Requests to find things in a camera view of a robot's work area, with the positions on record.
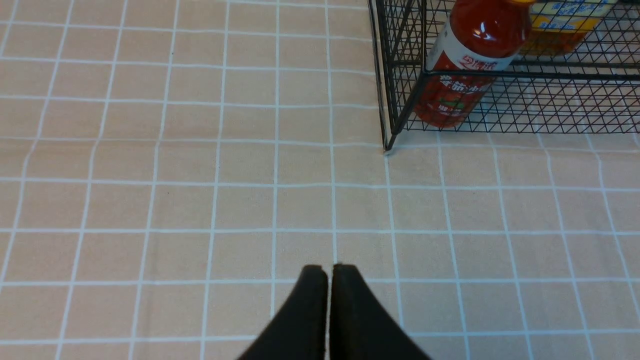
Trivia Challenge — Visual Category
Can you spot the yellow seasoning bottle blue label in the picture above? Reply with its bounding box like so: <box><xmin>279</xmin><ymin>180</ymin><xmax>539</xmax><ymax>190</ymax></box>
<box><xmin>519</xmin><ymin>0</ymin><xmax>617</xmax><ymax>57</ymax></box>

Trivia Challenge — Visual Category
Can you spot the black wire mesh shelf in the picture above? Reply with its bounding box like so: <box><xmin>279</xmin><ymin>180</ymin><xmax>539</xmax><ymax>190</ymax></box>
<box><xmin>368</xmin><ymin>0</ymin><xmax>639</xmax><ymax>153</ymax></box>

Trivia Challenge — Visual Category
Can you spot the checkered beige tablecloth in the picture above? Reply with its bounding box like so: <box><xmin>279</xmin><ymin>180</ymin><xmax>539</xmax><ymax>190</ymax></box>
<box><xmin>1</xmin><ymin>0</ymin><xmax>639</xmax><ymax>360</ymax></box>

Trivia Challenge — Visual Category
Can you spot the red ketchup bottle yellow cap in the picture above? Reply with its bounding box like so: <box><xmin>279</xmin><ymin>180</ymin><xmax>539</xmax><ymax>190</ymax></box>
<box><xmin>414</xmin><ymin>0</ymin><xmax>533</xmax><ymax>129</ymax></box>

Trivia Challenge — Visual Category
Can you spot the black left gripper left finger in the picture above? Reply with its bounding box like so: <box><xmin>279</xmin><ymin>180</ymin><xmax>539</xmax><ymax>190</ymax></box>
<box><xmin>238</xmin><ymin>265</ymin><xmax>329</xmax><ymax>360</ymax></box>

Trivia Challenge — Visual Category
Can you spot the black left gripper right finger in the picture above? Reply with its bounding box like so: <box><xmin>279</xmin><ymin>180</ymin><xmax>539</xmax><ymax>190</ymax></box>
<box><xmin>329</xmin><ymin>263</ymin><xmax>430</xmax><ymax>360</ymax></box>

